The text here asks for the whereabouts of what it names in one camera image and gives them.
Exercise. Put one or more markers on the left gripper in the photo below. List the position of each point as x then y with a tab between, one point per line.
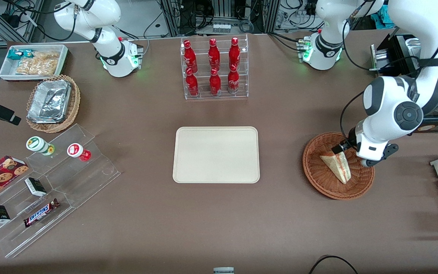
351	141

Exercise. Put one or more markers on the triangular sandwich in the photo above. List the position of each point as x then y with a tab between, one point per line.
338	169

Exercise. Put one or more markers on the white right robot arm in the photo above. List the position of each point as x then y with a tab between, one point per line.
101	23

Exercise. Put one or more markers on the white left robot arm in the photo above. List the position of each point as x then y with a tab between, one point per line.
409	45

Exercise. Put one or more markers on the brown wicker basket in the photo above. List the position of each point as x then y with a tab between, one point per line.
321	182

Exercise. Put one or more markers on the beige plastic tray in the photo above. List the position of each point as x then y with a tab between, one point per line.
216	155

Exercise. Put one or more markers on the light wicker basket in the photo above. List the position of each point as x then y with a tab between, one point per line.
75	102

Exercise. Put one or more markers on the black food warmer appliance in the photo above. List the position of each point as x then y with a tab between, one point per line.
397	53

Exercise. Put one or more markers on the red cola bottle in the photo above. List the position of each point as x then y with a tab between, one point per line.
215	83
233	80
214	55
190	57
192	84
234	53

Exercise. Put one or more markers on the clear acrylic bottle rack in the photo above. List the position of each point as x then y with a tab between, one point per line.
222	95

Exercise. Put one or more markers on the white connector strip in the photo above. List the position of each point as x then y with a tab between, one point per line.
221	27

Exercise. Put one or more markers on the clear acrylic stepped display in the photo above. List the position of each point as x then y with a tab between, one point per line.
86	182

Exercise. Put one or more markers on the red lidded cup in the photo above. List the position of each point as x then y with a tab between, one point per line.
76	150

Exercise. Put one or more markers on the stacked aluminium foil trays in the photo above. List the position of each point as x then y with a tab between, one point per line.
49	101

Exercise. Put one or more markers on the green lidded cup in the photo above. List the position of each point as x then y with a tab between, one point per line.
38	145

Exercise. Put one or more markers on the Snickers chocolate bar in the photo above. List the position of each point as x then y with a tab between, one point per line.
40	213

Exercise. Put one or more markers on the clear bag of crackers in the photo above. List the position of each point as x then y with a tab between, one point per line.
38	64

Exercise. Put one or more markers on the teal snack packet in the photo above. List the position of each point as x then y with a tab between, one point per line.
15	54

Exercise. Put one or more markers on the white plastic bin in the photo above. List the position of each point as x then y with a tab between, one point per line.
6	70

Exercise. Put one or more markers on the grey metal bracket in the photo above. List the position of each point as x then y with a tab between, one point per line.
223	270

